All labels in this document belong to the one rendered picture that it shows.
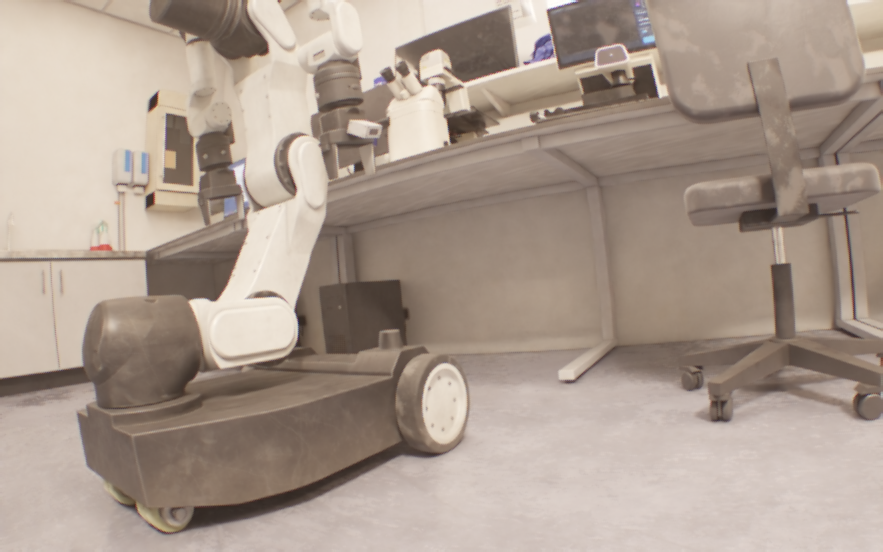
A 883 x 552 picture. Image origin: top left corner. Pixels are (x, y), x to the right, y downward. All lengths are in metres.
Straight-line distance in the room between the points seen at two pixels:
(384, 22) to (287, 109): 2.28
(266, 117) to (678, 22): 0.86
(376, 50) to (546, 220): 1.66
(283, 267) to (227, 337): 0.22
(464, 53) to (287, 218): 1.69
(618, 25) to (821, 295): 1.33
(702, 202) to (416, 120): 1.03
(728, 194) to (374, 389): 0.76
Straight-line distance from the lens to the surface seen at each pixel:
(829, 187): 1.01
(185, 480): 0.71
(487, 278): 2.33
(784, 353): 1.13
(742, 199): 0.98
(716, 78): 0.99
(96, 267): 3.05
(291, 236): 0.96
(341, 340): 2.19
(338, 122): 0.86
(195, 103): 1.30
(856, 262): 2.07
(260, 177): 1.02
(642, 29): 1.78
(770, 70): 0.99
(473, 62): 2.43
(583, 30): 1.82
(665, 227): 2.10
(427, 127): 1.64
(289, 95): 1.07
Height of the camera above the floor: 0.32
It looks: level
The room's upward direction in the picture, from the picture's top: 6 degrees counter-clockwise
